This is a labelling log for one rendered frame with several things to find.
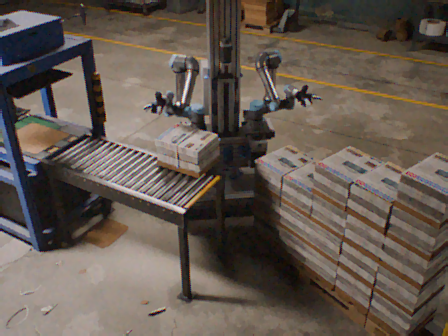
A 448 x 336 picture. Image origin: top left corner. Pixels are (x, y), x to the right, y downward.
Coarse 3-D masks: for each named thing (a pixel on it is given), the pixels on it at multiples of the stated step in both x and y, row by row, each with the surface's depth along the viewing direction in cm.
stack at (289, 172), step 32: (256, 160) 365; (288, 160) 364; (256, 192) 377; (288, 192) 347; (256, 224) 394; (288, 224) 360; (352, 224) 307; (288, 256) 376; (320, 256) 343; (352, 256) 317; (352, 288) 327
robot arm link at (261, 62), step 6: (258, 54) 382; (264, 54) 379; (258, 60) 378; (264, 60) 378; (258, 66) 378; (264, 66) 377; (258, 72) 380; (264, 72) 377; (264, 78) 377; (270, 78) 378; (264, 84) 378; (270, 84) 376; (270, 90) 376; (270, 96) 377; (276, 96) 376; (276, 102) 375; (282, 102) 377; (270, 108) 378; (276, 108) 374; (282, 108) 378
